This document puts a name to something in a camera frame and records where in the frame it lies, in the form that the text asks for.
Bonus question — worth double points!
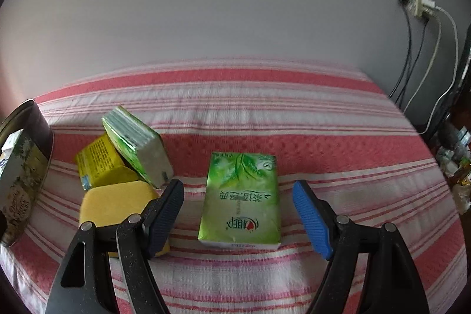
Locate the yellow packet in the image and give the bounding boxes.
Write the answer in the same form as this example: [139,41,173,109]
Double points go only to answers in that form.
[75,134,140,191]

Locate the wall power socket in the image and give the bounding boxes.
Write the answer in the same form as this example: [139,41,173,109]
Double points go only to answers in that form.
[398,0,438,19]

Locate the bottles on side table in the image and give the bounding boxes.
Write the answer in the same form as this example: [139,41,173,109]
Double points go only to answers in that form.
[436,121,470,215]

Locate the round metal cookie tin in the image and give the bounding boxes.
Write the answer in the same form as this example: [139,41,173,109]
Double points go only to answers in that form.
[1,99,54,246]

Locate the black power cable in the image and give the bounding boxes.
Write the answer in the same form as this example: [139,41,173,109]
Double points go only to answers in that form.
[388,9,429,105]

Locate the green white tissue pack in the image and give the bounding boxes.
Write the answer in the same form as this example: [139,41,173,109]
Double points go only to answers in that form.
[101,106,174,188]

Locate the blue wave tissue pack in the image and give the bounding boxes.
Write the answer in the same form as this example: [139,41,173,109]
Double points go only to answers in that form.
[0,129,23,175]

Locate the red striped bed cover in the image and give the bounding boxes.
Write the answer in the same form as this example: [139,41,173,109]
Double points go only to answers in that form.
[1,58,467,313]

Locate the green leaf tissue pack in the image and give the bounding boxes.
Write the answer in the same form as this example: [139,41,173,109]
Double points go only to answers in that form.
[198,152,282,250]

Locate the small yellow sponge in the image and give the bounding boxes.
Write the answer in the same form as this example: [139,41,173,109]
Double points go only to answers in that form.
[75,181,162,237]

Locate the white charger cable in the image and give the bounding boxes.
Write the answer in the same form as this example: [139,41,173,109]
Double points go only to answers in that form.
[402,6,461,137]

